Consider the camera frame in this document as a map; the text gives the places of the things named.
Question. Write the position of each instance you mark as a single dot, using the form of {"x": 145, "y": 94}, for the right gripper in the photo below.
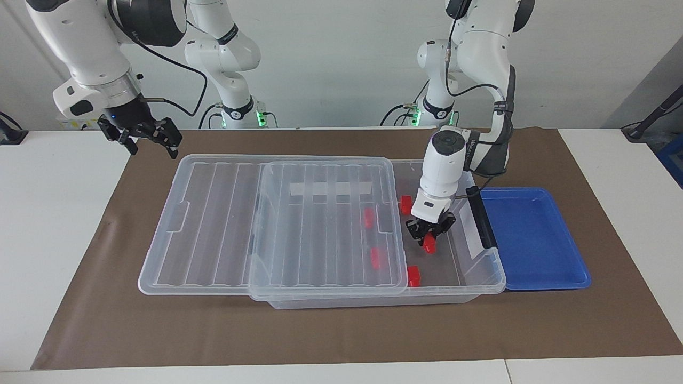
{"x": 129, "y": 113}

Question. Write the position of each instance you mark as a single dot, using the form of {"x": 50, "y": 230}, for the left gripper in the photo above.
{"x": 431, "y": 223}

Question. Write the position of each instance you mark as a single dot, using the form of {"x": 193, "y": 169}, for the blue plastic tray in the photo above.
{"x": 533, "y": 234}

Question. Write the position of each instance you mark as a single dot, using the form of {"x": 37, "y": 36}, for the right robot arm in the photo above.
{"x": 85, "y": 48}

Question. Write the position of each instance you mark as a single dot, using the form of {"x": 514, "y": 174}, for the black stand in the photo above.
{"x": 10, "y": 130}
{"x": 653, "y": 114}

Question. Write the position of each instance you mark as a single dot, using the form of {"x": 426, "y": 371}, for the red block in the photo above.
{"x": 414, "y": 276}
{"x": 368, "y": 218}
{"x": 376, "y": 258}
{"x": 430, "y": 245}
{"x": 406, "y": 204}

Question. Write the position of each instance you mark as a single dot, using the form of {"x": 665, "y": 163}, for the clear plastic lid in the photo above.
{"x": 224, "y": 224}

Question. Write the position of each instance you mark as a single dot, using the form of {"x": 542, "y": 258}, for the clear plastic box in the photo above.
{"x": 448, "y": 277}

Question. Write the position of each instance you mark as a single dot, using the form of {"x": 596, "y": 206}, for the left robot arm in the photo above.
{"x": 483, "y": 48}

